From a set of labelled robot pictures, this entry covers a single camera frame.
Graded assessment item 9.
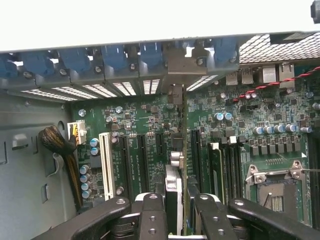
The black RAM slot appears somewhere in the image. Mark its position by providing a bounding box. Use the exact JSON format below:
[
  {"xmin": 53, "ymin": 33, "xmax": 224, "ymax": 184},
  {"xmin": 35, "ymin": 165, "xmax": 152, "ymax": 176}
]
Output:
[
  {"xmin": 236, "ymin": 143, "xmax": 243, "ymax": 201},
  {"xmin": 229, "ymin": 136, "xmax": 237, "ymax": 201},
  {"xmin": 223, "ymin": 143, "xmax": 230, "ymax": 201}
]

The long black expansion slot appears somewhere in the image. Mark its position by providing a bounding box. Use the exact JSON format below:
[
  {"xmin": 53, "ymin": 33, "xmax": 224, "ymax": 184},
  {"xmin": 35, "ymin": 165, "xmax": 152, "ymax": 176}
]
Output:
[
  {"xmin": 117, "ymin": 134, "xmax": 132, "ymax": 198},
  {"xmin": 136, "ymin": 133, "xmax": 151, "ymax": 195},
  {"xmin": 190, "ymin": 128, "xmax": 202, "ymax": 181}
]

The CPU socket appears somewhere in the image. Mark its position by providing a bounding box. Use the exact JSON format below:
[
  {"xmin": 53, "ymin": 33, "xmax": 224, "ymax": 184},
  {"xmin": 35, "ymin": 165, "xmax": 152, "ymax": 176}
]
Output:
[{"xmin": 244, "ymin": 159, "xmax": 312, "ymax": 223}]

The white expansion slot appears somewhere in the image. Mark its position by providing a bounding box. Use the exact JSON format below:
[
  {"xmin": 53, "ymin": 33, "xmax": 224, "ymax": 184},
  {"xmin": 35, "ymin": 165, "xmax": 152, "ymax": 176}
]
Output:
[{"xmin": 98, "ymin": 131, "xmax": 116, "ymax": 201}]

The short black expansion slot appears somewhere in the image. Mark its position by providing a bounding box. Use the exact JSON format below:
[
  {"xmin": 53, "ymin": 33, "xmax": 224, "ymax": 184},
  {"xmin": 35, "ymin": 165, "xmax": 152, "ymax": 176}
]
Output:
[{"xmin": 155, "ymin": 132, "xmax": 166, "ymax": 156}]

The metal socket cover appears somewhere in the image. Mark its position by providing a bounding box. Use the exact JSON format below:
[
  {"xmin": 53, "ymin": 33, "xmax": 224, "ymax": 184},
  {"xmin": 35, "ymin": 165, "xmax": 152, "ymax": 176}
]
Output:
[{"xmin": 282, "ymin": 182, "xmax": 301, "ymax": 218}]

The green motherboard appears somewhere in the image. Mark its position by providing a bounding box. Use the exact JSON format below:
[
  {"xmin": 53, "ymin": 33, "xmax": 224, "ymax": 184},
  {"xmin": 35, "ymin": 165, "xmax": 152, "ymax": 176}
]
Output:
[{"xmin": 71, "ymin": 62, "xmax": 320, "ymax": 226}]

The white power connector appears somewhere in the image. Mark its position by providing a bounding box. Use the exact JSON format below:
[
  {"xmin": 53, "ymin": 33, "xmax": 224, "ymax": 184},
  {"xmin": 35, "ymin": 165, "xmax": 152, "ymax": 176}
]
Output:
[{"xmin": 66, "ymin": 119, "xmax": 88, "ymax": 147}]

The open black PC case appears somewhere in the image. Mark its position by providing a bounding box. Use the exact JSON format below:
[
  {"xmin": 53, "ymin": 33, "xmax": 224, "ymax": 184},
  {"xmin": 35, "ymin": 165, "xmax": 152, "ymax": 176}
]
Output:
[{"xmin": 0, "ymin": 29, "xmax": 320, "ymax": 240}]

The small silver port housing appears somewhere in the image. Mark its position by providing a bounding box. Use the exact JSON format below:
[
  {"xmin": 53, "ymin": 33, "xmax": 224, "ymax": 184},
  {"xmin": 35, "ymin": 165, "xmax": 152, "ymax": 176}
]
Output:
[
  {"xmin": 226, "ymin": 68, "xmax": 238, "ymax": 86},
  {"xmin": 241, "ymin": 68, "xmax": 253, "ymax": 85}
]

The metal slot cover plate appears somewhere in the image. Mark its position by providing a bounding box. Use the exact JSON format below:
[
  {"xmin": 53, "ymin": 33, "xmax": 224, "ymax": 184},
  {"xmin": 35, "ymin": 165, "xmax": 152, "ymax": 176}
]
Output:
[
  {"xmin": 186, "ymin": 62, "xmax": 241, "ymax": 92},
  {"xmin": 139, "ymin": 63, "xmax": 167, "ymax": 96},
  {"xmin": 104, "ymin": 66, "xmax": 141, "ymax": 98},
  {"xmin": 0, "ymin": 76, "xmax": 76, "ymax": 103},
  {"xmin": 70, "ymin": 69, "xmax": 118, "ymax": 99},
  {"xmin": 34, "ymin": 72, "xmax": 99, "ymax": 100}
]

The wide silver port housing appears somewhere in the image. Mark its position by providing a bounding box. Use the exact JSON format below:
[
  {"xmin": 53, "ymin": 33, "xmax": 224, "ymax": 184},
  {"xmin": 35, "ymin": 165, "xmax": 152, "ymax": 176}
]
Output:
[{"xmin": 262, "ymin": 66, "xmax": 277, "ymax": 83}]

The tall silver port housing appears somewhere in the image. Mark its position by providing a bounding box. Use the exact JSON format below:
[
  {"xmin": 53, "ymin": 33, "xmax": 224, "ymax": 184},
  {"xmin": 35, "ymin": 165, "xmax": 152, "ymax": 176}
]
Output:
[{"xmin": 279, "ymin": 63, "xmax": 295, "ymax": 88}]

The blue slot retention clip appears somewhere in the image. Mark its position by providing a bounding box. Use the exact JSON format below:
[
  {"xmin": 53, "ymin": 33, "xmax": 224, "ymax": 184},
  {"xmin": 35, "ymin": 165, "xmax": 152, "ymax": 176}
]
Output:
[
  {"xmin": 59, "ymin": 48, "xmax": 90, "ymax": 73},
  {"xmin": 139, "ymin": 43, "xmax": 163, "ymax": 67},
  {"xmin": 101, "ymin": 46, "xmax": 126, "ymax": 71},
  {"xmin": 22, "ymin": 52, "xmax": 55, "ymax": 76},
  {"xmin": 213, "ymin": 38, "xmax": 238, "ymax": 66},
  {"xmin": 0, "ymin": 56, "xmax": 18, "ymax": 78}
]

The dark grey block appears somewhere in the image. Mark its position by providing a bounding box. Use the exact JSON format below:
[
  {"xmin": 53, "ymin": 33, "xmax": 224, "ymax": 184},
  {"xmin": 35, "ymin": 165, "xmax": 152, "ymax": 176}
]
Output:
[{"xmin": 310, "ymin": 0, "xmax": 320, "ymax": 25}]

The black sleeved power cable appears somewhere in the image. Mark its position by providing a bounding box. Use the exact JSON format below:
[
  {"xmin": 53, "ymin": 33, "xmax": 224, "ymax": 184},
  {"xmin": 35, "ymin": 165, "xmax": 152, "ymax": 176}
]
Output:
[{"xmin": 38, "ymin": 126, "xmax": 83, "ymax": 211}]

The red black twisted wire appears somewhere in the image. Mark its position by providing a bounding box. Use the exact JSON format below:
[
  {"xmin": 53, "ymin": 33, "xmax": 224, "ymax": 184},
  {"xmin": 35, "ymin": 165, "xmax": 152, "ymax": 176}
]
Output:
[{"xmin": 232, "ymin": 66, "xmax": 320, "ymax": 103}]

